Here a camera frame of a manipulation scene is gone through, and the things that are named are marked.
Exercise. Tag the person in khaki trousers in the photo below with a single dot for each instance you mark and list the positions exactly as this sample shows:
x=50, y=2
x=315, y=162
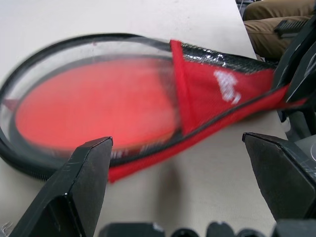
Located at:
x=265, y=29

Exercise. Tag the red table tennis paddle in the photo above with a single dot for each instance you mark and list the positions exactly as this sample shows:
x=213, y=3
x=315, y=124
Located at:
x=93, y=106

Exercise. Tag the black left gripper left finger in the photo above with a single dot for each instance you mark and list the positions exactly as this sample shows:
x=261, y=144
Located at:
x=74, y=192

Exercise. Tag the red and clear paddle case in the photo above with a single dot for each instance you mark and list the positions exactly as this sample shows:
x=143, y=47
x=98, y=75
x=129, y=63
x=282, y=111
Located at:
x=205, y=84

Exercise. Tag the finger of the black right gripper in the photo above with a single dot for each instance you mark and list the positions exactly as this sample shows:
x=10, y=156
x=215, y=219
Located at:
x=293, y=54
x=302, y=84

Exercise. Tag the black device with ribbed edge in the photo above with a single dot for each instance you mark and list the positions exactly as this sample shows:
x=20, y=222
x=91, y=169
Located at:
x=292, y=26

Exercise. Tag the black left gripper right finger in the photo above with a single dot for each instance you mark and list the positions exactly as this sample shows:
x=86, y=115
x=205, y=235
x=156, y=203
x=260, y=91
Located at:
x=279, y=177

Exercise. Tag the silver robot body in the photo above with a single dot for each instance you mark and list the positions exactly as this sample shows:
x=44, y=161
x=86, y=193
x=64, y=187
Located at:
x=301, y=123

